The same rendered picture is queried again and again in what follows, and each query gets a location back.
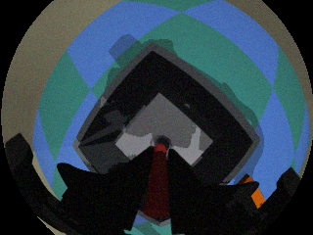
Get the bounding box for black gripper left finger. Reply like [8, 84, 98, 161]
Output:
[58, 146, 154, 231]

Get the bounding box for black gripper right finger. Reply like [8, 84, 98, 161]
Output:
[167, 148, 259, 235]

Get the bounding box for dark red peg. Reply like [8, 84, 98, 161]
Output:
[144, 145, 169, 218]

